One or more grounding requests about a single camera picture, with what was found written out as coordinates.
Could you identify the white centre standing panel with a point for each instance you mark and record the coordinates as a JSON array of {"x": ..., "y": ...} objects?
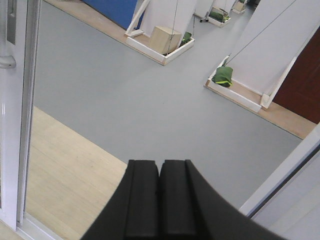
[{"x": 174, "y": 14}]

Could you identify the small wooden cube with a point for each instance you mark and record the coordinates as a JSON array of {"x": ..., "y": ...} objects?
[{"x": 164, "y": 40}]

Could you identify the dark red door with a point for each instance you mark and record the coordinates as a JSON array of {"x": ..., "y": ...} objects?
[{"x": 300, "y": 91}]

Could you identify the white tray base frame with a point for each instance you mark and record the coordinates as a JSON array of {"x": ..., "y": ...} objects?
[{"x": 141, "y": 44}]

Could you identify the green sandbag behind cube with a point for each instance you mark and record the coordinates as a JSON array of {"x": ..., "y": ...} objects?
[{"x": 186, "y": 38}]

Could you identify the white standing wall panel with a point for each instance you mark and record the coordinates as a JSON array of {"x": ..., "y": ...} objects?
[{"x": 273, "y": 36}]

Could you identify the white sliding glass door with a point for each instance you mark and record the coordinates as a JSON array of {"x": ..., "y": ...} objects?
[{"x": 19, "y": 27}]

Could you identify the green sandbag near panel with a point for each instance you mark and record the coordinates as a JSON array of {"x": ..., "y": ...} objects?
[{"x": 223, "y": 76}]

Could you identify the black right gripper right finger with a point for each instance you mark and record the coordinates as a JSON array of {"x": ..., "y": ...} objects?
[{"x": 191, "y": 209}]

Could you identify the far green sandbag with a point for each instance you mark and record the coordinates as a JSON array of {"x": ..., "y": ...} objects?
[{"x": 221, "y": 17}]

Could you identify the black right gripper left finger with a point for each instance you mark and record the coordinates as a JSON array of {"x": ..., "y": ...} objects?
[{"x": 132, "y": 211}]

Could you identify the white door frame post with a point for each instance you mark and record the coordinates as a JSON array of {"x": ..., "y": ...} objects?
[{"x": 296, "y": 160}]

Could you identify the aluminium door track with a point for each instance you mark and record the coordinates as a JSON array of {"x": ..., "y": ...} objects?
[{"x": 32, "y": 229}]

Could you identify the white panel base frame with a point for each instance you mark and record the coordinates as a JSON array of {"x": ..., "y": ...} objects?
[{"x": 243, "y": 96}]

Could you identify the blue panel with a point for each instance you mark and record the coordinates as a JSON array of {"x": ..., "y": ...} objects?
[{"x": 120, "y": 12}]

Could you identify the wooden floor platform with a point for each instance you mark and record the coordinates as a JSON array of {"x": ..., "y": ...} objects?
[{"x": 69, "y": 178}]

